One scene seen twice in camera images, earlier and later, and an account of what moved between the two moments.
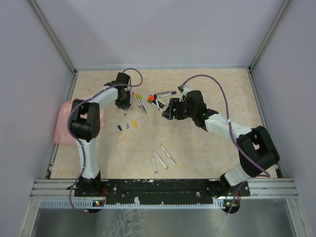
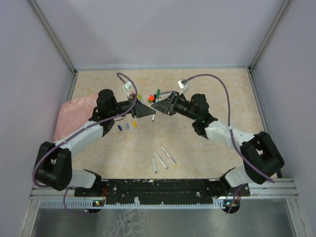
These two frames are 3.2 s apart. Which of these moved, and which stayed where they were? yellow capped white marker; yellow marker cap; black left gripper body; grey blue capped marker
Moved: black left gripper body
Stayed: grey blue capped marker; yellow capped white marker; yellow marker cap
